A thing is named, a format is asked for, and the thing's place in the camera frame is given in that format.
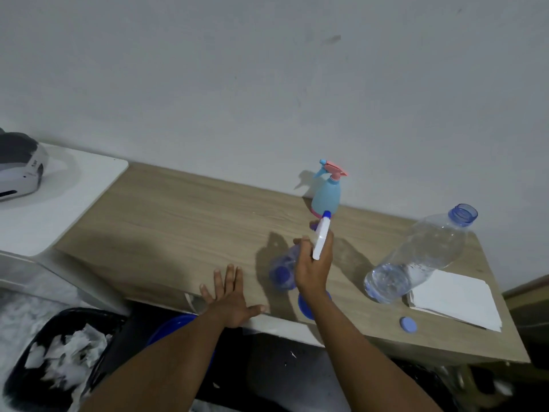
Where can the person's right hand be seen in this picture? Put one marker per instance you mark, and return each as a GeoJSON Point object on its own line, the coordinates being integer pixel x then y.
{"type": "Point", "coordinates": [311, 274]}

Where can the brown wooden furniture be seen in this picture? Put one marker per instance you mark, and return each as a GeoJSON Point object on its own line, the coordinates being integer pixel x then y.
{"type": "Point", "coordinates": [529, 304]}

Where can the white and black device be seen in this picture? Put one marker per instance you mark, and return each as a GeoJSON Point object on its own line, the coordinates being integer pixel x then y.
{"type": "Point", "coordinates": [19, 167]}

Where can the white marker with blue cap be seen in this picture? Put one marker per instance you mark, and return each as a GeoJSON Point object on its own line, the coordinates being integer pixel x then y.
{"type": "Point", "coordinates": [321, 235]}

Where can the person's left middle finger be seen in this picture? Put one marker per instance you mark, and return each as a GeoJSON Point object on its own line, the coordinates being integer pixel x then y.
{"type": "Point", "coordinates": [229, 278]}

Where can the large clear plastic water bottle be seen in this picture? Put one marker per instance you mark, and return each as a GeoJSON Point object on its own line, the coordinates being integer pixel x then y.
{"type": "Point", "coordinates": [418, 253]}

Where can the person's left forearm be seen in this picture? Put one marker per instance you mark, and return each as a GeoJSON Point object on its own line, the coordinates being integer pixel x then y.
{"type": "Point", "coordinates": [163, 364]}

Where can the stack of white paper sheets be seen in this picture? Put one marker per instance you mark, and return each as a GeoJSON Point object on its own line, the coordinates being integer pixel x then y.
{"type": "Point", "coordinates": [457, 298]}

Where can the blue spray bottle pink trigger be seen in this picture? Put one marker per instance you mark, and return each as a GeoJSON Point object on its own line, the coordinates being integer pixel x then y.
{"type": "Point", "coordinates": [327, 195]}

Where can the blue plastic basin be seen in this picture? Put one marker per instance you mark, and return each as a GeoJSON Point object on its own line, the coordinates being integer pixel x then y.
{"type": "Point", "coordinates": [171, 328]}

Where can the person's left thumb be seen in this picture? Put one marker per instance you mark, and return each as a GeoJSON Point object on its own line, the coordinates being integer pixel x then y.
{"type": "Point", "coordinates": [256, 311]}

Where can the blue round lid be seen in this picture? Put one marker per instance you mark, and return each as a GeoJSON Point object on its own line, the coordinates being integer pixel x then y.
{"type": "Point", "coordinates": [304, 308]}

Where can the person's right thumb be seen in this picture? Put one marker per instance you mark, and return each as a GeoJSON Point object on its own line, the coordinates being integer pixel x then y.
{"type": "Point", "coordinates": [304, 251]}

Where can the black trash bin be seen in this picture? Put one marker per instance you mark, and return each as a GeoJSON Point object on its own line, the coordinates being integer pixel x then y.
{"type": "Point", "coordinates": [25, 386]}

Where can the person's left little finger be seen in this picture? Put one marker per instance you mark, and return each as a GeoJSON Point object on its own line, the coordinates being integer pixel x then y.
{"type": "Point", "coordinates": [206, 293]}

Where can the crumpled white paper scraps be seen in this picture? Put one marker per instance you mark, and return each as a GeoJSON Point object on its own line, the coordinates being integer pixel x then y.
{"type": "Point", "coordinates": [68, 356]}

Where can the white side table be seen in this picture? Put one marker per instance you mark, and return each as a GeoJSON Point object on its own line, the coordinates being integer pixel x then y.
{"type": "Point", "coordinates": [55, 201]}

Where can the person's right forearm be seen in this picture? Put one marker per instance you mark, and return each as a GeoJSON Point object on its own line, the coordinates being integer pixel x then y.
{"type": "Point", "coordinates": [360, 360]}

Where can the person's left hand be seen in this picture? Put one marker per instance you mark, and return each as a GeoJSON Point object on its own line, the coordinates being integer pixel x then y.
{"type": "Point", "coordinates": [229, 306]}

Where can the small clear bottle blue cap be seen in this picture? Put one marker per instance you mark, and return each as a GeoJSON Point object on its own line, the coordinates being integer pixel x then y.
{"type": "Point", "coordinates": [283, 270]}

